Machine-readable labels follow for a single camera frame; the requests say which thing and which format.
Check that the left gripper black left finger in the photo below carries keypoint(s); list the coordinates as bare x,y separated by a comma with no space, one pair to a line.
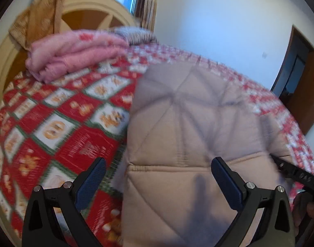
41,227

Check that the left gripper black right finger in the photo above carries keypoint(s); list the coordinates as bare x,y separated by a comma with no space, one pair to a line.
275,227

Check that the lilac quilted puffer jacket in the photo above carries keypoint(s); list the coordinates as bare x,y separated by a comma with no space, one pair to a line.
182,116

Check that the brown wooden door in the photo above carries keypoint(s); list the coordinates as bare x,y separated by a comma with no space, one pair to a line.
301,104

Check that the red patchwork bear bedspread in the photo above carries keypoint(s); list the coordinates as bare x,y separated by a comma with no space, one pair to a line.
49,133

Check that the pink folded blanket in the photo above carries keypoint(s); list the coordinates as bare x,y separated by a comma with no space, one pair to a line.
56,55

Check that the left beige floral curtain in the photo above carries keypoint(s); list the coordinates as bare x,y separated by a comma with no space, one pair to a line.
40,19

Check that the beige floral curtain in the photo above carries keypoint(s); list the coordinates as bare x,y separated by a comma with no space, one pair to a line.
149,14
40,19

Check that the striped pillow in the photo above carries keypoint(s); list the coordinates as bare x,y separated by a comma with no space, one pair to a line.
135,35

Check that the cream wooden headboard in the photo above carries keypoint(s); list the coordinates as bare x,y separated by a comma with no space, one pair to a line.
78,15

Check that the right beige floral curtain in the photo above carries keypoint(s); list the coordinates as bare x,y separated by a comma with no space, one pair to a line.
149,14

